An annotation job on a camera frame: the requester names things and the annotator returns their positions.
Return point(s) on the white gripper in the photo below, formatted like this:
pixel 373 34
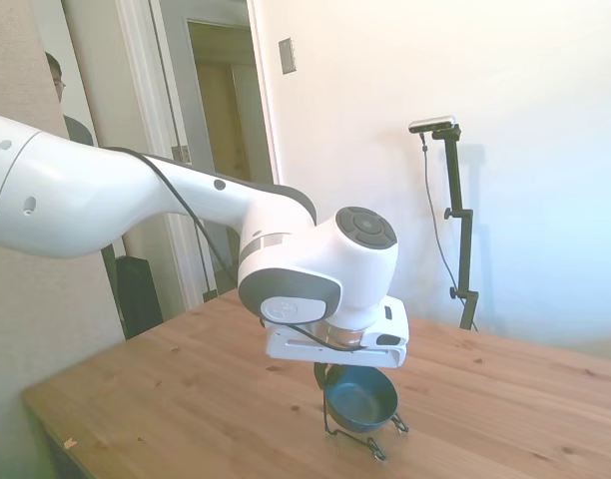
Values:
pixel 295 349

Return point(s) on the blue bowl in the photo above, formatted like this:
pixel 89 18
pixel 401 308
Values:
pixel 360 404

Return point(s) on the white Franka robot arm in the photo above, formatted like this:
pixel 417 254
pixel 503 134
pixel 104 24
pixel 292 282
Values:
pixel 86 199

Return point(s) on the black speaker box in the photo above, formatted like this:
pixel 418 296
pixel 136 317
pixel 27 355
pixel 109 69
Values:
pixel 138 294

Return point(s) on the metal door hinge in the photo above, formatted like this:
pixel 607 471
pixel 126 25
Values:
pixel 181 152

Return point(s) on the wooden hallway door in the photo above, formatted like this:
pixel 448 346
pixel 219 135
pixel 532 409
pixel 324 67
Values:
pixel 220 125

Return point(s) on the grey open door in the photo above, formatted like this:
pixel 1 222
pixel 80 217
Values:
pixel 178 75

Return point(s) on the white door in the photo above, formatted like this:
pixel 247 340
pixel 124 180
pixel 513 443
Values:
pixel 101 75

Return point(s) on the person in dark clothes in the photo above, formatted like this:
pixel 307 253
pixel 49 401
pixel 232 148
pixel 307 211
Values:
pixel 56 80

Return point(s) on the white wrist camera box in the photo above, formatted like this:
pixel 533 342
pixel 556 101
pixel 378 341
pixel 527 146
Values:
pixel 398 319

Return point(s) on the black camera stand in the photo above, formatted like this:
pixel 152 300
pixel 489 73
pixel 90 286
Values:
pixel 465 249

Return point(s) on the silver exterior camera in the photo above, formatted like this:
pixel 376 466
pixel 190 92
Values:
pixel 432 125

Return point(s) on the grey wall switch plate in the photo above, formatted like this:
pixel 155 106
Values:
pixel 287 56

